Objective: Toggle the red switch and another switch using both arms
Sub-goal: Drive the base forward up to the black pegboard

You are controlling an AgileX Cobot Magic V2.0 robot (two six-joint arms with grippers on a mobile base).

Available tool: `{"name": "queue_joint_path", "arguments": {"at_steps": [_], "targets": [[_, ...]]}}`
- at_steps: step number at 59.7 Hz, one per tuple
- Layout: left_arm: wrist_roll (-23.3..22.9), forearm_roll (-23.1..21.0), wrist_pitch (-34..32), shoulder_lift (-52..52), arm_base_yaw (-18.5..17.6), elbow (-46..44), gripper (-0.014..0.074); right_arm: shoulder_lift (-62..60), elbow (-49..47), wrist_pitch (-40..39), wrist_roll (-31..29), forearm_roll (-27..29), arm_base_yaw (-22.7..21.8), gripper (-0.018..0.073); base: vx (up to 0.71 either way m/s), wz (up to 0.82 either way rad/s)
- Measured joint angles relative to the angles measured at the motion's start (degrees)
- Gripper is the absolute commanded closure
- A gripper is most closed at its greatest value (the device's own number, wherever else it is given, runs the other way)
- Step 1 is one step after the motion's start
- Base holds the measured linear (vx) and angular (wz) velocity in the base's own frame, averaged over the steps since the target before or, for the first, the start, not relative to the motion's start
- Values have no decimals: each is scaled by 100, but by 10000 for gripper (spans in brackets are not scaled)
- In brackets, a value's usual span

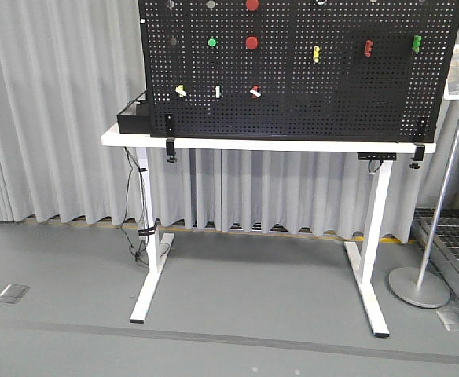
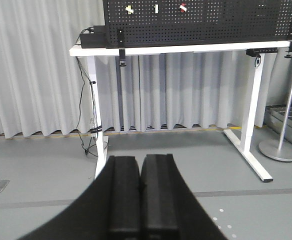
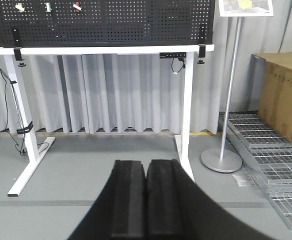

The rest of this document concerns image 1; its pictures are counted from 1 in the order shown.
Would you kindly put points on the red-lit rotary selector switch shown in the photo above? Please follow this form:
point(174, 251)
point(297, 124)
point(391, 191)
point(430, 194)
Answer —
point(255, 92)

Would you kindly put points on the yellow-lit rotary selector switch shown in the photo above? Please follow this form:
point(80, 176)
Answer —
point(180, 90)

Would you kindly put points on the left black table clamp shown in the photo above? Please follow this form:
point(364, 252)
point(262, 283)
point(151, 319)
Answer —
point(170, 149)

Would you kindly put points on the black table clamp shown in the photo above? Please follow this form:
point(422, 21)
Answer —
point(170, 149)
point(418, 141)

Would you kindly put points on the black electronics box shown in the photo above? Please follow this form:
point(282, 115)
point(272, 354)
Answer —
point(135, 118)

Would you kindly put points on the black table height controller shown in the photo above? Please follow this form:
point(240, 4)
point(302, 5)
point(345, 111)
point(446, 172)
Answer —
point(371, 156)

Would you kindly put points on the green illuminated push button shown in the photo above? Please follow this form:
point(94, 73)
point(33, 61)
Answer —
point(212, 42)

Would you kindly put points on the lower red mushroom button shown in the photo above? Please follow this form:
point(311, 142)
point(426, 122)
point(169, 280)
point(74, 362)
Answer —
point(252, 42)

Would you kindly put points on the red mushroom button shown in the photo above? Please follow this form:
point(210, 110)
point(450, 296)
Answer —
point(252, 42)
point(252, 5)

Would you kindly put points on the white height-adjustable table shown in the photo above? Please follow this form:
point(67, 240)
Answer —
point(362, 259)

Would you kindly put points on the upper red mushroom button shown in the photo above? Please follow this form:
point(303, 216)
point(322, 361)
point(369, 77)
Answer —
point(252, 5)

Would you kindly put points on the black perforated pegboard panel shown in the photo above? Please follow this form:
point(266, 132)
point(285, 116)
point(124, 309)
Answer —
point(346, 96)

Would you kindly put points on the right black table clamp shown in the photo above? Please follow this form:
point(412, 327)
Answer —
point(418, 141)

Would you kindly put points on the silver sign stand pole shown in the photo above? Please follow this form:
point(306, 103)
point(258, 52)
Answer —
point(417, 286)

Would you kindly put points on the grey curtain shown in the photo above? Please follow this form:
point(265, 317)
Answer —
point(67, 68)

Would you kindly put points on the metal floor grating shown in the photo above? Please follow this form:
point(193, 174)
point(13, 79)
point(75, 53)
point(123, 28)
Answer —
point(444, 259)

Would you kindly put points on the metal floor outlet cover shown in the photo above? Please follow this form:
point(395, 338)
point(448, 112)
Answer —
point(13, 293)

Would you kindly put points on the yellow toggle lever switch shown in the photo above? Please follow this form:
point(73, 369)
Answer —
point(316, 54)

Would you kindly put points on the red toggle lever switch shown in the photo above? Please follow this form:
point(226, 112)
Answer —
point(368, 48)

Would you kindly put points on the green toggle lever switch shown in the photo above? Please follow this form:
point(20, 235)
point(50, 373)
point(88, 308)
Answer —
point(416, 44)

